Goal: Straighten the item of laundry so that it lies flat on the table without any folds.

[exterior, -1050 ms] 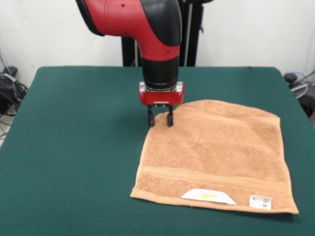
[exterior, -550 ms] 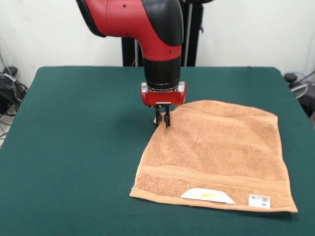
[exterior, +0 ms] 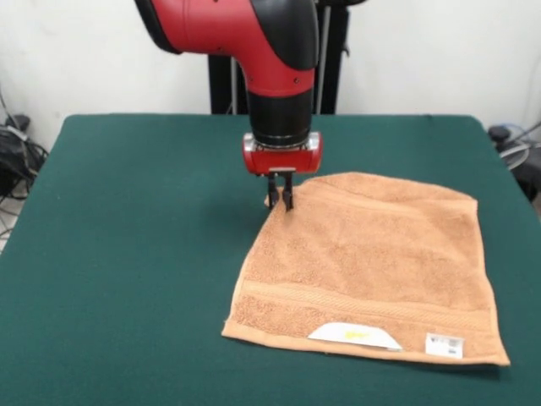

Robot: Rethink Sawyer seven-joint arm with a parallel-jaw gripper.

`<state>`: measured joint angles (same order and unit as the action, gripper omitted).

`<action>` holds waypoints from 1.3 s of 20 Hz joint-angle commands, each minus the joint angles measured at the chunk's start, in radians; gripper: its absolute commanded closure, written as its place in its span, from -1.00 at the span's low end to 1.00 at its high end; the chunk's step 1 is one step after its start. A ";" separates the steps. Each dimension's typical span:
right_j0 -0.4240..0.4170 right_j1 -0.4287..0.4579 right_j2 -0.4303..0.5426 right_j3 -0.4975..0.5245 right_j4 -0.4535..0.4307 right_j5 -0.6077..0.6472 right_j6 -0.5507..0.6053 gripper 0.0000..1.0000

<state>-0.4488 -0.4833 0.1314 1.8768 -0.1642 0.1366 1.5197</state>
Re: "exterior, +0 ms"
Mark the tan terry towel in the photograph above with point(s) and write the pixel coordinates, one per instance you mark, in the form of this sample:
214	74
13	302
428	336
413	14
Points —
359	262

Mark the dark green table cloth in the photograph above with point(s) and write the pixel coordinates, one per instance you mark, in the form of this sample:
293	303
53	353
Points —
127	254

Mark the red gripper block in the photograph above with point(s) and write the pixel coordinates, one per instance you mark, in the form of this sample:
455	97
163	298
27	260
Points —
283	162

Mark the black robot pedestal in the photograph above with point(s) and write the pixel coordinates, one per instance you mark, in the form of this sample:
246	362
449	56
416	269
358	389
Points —
329	63

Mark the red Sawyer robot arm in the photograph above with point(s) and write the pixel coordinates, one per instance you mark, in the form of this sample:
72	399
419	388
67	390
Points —
253	42

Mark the black power adapter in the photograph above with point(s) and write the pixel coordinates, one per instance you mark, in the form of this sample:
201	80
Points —
500	133
17	122

